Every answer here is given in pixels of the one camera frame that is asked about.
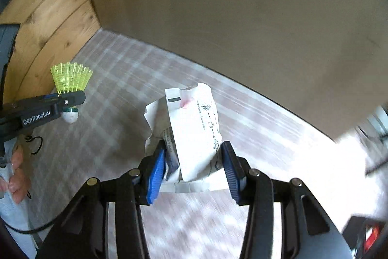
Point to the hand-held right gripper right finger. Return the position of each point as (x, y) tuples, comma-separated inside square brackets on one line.
[(232, 177)]

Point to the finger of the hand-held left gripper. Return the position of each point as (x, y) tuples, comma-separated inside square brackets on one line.
[(71, 100), (50, 97)]

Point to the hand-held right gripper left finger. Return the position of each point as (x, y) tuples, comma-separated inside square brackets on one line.
[(156, 174)]

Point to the yellow shuttlecock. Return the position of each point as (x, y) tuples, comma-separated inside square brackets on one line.
[(71, 77)]

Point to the white paper packet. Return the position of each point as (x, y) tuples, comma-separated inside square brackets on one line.
[(194, 131)]

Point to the black storage container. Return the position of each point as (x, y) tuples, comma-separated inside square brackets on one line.
[(353, 228)]

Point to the person's left hand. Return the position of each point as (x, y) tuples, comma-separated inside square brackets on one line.
[(18, 183)]

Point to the plaid cloth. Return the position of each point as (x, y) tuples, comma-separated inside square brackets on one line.
[(121, 80)]

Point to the light grey clothing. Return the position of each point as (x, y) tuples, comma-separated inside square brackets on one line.
[(15, 216)]

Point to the red packet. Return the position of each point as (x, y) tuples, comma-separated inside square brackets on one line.
[(371, 236)]

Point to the large brown board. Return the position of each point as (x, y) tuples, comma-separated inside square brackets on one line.
[(242, 19)]

